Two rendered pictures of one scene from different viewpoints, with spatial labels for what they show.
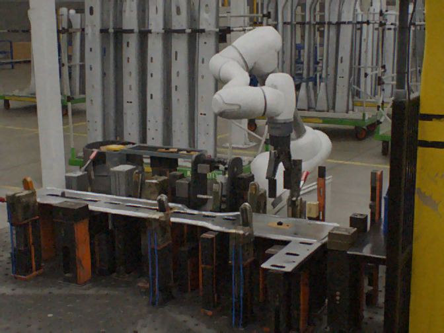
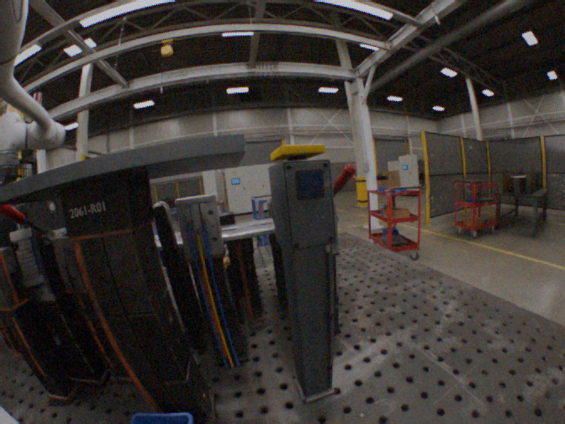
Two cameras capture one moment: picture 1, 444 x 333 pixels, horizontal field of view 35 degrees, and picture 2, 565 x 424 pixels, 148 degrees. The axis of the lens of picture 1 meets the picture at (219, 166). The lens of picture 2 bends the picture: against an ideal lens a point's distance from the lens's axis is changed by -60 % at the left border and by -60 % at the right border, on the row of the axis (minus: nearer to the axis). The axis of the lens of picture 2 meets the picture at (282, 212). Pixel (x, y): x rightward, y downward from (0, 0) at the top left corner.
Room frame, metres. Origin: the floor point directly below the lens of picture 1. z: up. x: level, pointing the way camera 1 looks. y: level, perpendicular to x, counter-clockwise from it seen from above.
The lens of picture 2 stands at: (3.33, 0.27, 1.11)
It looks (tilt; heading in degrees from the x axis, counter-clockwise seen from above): 8 degrees down; 137
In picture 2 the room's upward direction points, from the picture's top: 6 degrees counter-clockwise
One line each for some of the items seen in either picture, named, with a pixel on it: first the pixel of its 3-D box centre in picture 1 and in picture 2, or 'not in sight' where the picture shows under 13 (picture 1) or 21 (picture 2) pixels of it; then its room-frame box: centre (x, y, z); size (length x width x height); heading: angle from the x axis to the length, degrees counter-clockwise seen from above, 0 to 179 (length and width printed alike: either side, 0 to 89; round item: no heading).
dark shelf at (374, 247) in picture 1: (413, 221); not in sight; (2.38, -0.69, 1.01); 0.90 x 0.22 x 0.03; 152
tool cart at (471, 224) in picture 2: not in sight; (476, 207); (3.79, 4.39, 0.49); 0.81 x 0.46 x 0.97; 46
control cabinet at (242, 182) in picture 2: not in sight; (255, 183); (-3.68, 5.37, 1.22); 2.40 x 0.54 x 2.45; 59
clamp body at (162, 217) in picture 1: (159, 258); not in sight; (2.44, 0.23, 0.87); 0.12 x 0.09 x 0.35; 152
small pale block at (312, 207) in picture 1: (312, 249); not in sight; (2.48, -0.34, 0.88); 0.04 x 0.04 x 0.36; 62
